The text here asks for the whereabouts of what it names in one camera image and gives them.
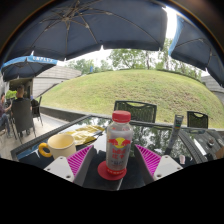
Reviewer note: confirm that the grey-roofed building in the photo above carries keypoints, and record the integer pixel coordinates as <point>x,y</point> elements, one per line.
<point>55,80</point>
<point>213,88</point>

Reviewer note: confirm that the yellow foil packet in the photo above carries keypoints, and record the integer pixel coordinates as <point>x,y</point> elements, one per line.
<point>83,133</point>

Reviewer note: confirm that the black mesh patio chair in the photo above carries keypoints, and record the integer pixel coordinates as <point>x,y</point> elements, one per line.
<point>197,120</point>
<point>135,111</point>

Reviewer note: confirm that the small round ashtray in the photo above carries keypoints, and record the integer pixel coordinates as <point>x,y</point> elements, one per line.
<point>210,142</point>

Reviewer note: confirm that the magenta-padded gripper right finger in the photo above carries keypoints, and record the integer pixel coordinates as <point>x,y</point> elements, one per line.
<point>166,166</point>

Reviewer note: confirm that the dark wicker chair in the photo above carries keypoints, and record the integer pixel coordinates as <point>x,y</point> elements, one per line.
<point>23,115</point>
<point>37,108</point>

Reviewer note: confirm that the red-capped clear drink bottle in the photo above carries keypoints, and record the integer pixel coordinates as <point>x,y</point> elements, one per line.
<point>119,146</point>

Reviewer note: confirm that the navy umbrella with blue rim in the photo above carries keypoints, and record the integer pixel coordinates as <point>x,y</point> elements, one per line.
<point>23,68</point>

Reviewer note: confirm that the person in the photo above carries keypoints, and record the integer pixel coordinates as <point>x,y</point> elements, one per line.
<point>4,113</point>
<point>20,91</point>

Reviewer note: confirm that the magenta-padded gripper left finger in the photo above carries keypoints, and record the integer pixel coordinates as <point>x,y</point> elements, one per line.
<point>60,166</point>

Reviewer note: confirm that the tall slim grey tube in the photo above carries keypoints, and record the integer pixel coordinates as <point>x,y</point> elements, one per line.
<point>175,133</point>

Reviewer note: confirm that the flat round red coaster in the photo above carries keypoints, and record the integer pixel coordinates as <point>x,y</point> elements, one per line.
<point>102,170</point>

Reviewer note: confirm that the dark slatted table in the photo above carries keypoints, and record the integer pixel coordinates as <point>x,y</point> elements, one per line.
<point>203,146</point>

